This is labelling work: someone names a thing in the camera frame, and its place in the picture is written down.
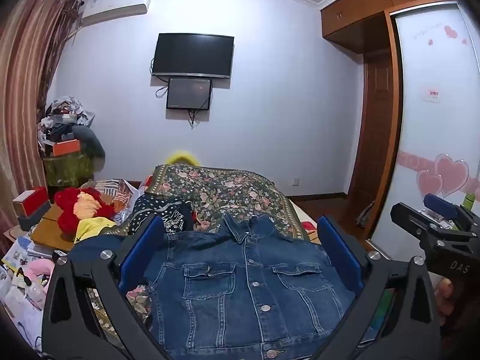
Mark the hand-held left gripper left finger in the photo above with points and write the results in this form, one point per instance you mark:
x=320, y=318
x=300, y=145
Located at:
x=140, y=249

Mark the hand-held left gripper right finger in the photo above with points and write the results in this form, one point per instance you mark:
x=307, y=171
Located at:
x=339, y=255

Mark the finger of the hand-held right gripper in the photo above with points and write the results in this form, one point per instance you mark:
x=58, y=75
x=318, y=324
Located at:
x=440, y=205
x=416, y=217

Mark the blue denim jacket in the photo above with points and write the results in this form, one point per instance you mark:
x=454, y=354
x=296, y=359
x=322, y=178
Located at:
x=247, y=281

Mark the person's right hand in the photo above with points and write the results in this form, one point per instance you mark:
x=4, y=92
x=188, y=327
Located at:
x=447, y=296

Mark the green bottle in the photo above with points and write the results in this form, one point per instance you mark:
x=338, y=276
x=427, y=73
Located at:
x=468, y=200

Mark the beige cartoon fleece blanket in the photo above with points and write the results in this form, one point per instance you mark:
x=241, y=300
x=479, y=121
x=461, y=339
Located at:
x=308, y=227

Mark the dark dotted cloth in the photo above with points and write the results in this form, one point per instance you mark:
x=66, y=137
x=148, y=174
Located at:
x=165, y=210

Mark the yellow cloth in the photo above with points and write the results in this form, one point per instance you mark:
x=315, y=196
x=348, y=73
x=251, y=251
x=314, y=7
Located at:
x=92, y=227

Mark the striped patterned cloth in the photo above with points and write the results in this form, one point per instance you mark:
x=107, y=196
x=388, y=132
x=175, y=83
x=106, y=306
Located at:
x=120, y=193

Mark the white heart-print sliding door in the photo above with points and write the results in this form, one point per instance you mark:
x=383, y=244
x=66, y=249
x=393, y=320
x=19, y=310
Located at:
x=431, y=127

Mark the red plush toy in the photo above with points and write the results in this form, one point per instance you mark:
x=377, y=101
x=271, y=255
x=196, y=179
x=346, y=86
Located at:
x=69, y=210

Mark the brown wooden door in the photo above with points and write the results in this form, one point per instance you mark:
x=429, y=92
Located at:
x=375, y=127

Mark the dark floral blanket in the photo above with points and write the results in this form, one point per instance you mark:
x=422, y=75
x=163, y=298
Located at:
x=221, y=191

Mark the yellow fluffy object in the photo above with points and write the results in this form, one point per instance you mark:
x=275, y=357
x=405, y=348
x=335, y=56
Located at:
x=183, y=157

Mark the pink soft object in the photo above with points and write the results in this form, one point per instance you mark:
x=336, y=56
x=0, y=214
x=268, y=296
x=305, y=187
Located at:
x=39, y=270

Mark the green patterned cloth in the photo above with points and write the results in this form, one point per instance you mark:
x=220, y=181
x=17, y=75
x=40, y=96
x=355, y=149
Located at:
x=67, y=170

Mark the grey box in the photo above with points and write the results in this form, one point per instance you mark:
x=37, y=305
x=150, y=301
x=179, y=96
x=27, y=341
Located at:
x=35, y=219

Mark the small paper label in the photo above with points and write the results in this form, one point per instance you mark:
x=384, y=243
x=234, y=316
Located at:
x=432, y=95

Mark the dark grey bag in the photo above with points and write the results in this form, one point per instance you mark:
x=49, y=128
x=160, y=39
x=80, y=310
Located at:
x=92, y=144

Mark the stack of magazines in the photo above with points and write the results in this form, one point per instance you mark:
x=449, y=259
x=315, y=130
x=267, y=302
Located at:
x=22, y=253

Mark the red box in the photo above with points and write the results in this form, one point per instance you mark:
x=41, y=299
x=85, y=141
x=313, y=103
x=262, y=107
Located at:
x=30, y=200

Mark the orange box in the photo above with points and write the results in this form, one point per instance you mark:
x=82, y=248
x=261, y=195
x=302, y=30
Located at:
x=66, y=147

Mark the pile of clutter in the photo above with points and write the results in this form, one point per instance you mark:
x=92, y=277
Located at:
x=62, y=118

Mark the striped brown curtain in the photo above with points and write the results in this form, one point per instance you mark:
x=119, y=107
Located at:
x=26, y=82

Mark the wooden wardrobe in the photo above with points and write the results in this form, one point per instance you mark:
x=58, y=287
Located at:
x=360, y=11

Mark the white air conditioner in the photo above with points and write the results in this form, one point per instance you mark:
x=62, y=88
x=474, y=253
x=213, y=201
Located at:
x=112, y=5

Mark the white wall socket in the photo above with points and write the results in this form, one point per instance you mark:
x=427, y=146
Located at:
x=295, y=181

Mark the small black wall monitor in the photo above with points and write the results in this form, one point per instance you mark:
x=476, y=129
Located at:
x=189, y=93

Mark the black wall television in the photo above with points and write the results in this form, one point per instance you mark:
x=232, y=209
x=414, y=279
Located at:
x=193, y=54

